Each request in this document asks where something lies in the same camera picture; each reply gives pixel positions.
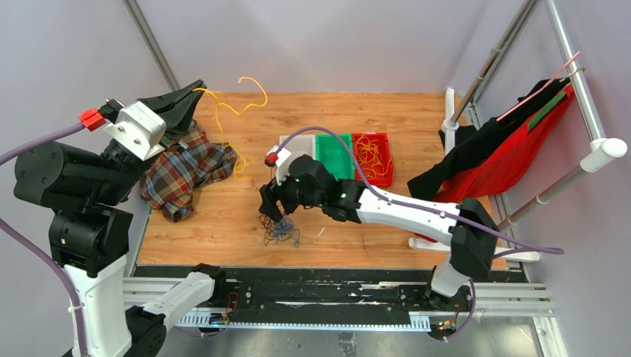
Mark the red garment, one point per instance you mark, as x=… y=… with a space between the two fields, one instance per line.
x=505 y=167

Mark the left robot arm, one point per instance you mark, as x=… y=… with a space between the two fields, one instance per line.
x=82 y=174

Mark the black garment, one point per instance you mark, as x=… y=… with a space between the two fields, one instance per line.
x=474 y=146

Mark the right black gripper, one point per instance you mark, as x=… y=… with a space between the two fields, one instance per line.
x=269 y=198

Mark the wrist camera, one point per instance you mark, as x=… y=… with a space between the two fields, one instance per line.
x=279 y=159
x=135 y=128

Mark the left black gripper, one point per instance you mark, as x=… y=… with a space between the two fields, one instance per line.
x=181 y=116

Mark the white plastic bin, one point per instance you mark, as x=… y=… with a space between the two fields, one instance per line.
x=298 y=146

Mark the plaid cloth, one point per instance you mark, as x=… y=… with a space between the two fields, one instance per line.
x=193 y=163

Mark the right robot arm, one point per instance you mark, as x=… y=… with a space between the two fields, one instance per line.
x=466 y=229

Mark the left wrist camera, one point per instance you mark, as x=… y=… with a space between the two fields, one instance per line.
x=135 y=128

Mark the red plastic bin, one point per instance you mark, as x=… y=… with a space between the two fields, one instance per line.
x=373 y=153

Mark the green plastic bin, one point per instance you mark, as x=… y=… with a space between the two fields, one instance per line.
x=332 y=154

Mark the metal clothes rack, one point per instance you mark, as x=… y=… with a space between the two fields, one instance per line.
x=603 y=150

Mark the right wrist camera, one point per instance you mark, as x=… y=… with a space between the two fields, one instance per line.
x=279 y=159

